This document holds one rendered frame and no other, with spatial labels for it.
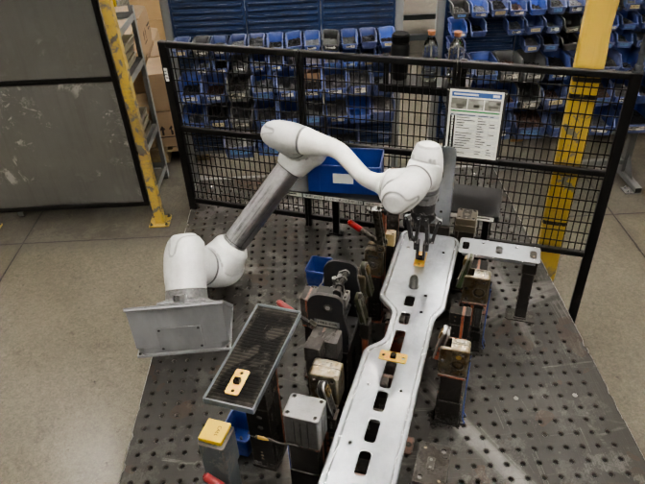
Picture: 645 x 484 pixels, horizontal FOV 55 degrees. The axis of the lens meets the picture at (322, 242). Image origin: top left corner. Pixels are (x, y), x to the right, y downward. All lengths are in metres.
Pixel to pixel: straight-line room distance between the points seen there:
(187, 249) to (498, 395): 1.22
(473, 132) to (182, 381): 1.46
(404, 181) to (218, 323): 0.89
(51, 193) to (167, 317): 2.41
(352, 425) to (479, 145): 1.31
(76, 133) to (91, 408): 1.79
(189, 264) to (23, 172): 2.36
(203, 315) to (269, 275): 0.51
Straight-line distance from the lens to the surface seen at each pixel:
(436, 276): 2.19
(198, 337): 2.34
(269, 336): 1.74
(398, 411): 1.76
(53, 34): 4.01
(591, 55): 2.47
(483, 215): 2.47
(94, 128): 4.19
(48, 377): 3.54
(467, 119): 2.53
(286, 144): 2.21
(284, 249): 2.82
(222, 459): 1.57
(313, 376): 1.75
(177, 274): 2.33
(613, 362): 3.49
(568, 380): 2.35
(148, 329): 2.34
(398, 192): 1.82
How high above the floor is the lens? 2.38
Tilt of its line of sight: 36 degrees down
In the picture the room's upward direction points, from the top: 3 degrees counter-clockwise
